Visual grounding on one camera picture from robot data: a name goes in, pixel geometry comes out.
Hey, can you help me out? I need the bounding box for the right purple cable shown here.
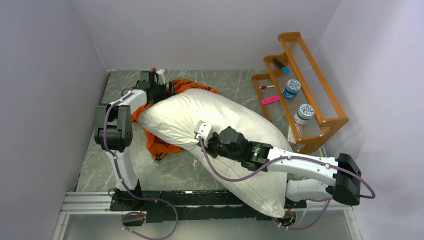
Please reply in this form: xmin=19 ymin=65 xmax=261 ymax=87
xmin=198 ymin=136 xmax=377 ymax=232

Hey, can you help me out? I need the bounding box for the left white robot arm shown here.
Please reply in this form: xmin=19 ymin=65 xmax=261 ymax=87
xmin=94 ymin=68 xmax=176 ymax=210

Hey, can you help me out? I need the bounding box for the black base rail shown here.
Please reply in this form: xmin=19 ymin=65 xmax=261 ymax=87
xmin=109 ymin=188 xmax=307 ymax=223

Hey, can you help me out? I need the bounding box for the white box under rack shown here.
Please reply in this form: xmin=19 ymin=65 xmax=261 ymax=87
xmin=286 ymin=126 xmax=296 ymax=145

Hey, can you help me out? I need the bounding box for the orange wooden rack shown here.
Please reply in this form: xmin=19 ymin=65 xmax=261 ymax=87
xmin=251 ymin=32 xmax=349 ymax=154

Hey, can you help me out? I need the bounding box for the black marker blue cap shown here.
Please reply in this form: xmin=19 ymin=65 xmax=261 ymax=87
xmin=272 ymin=58 xmax=290 ymax=74

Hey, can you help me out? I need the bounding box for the orange patterned pillowcase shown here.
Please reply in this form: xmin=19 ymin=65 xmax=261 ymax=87
xmin=131 ymin=78 xmax=220 ymax=162

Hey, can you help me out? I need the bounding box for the red white pen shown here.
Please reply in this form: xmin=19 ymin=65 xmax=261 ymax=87
xmin=259 ymin=85 xmax=275 ymax=90

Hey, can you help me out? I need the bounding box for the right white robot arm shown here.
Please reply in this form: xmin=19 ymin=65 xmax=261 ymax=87
xmin=197 ymin=126 xmax=363 ymax=208

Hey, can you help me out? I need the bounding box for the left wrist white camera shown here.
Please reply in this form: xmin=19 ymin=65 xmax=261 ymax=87
xmin=151 ymin=67 xmax=168 ymax=84

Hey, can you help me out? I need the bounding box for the blue white round jar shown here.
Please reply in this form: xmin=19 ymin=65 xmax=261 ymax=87
xmin=282 ymin=79 xmax=302 ymax=100

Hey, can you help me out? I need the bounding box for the white pillow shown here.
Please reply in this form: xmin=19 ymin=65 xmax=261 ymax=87
xmin=138 ymin=88 xmax=292 ymax=218

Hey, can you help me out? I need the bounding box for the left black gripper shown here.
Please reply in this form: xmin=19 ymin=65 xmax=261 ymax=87
xmin=150 ymin=82 xmax=178 ymax=104

